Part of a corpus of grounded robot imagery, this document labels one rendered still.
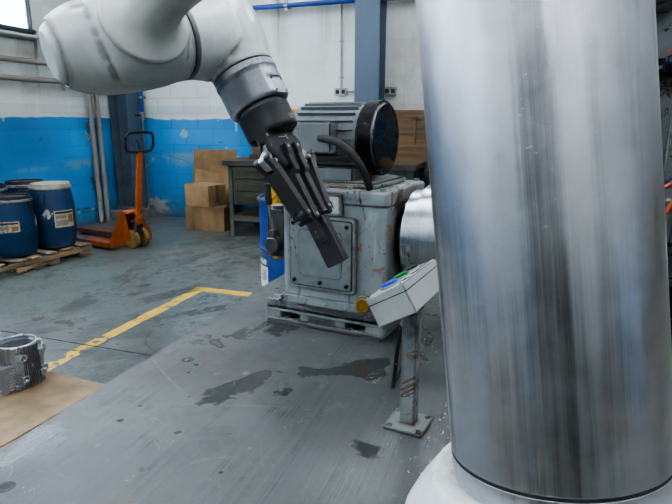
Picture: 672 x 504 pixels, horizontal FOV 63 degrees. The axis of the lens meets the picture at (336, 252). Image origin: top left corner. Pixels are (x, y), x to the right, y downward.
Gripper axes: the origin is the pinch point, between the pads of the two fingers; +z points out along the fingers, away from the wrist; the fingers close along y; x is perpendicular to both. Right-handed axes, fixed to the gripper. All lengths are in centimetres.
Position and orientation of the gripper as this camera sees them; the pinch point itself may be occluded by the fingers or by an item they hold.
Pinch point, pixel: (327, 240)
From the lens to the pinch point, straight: 76.1
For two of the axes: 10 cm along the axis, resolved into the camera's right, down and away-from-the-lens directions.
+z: 4.5, 8.9, -0.1
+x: -7.8, 3.9, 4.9
